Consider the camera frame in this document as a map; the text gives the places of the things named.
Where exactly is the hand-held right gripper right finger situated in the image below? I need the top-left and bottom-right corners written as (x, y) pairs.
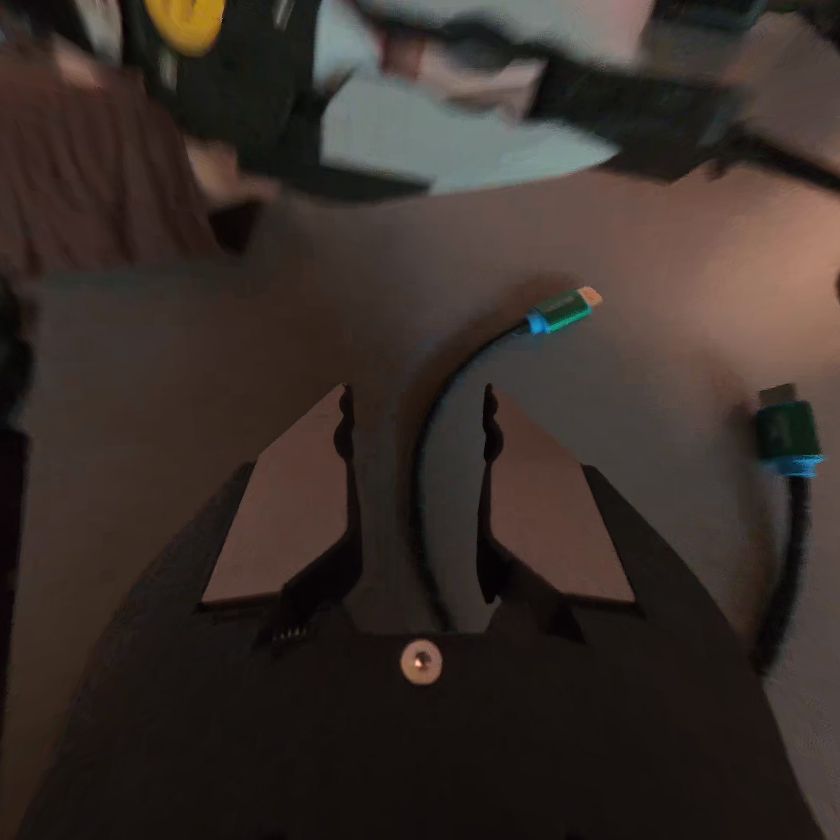
top-left (476, 384), bottom-right (637, 626)

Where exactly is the person's left hand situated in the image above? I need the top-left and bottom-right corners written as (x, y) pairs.
top-left (187, 147), bottom-right (280, 206)

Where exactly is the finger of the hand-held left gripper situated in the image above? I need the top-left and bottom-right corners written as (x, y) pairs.
top-left (377, 26), bottom-right (547, 126)

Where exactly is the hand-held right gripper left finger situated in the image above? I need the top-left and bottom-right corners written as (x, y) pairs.
top-left (199, 382), bottom-right (365, 632)

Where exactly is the black hub with cable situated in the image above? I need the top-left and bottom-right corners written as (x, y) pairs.
top-left (535, 49), bottom-right (840, 193)

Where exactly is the black braided HDMI cable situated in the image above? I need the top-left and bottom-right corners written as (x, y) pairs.
top-left (410, 284), bottom-right (826, 678)

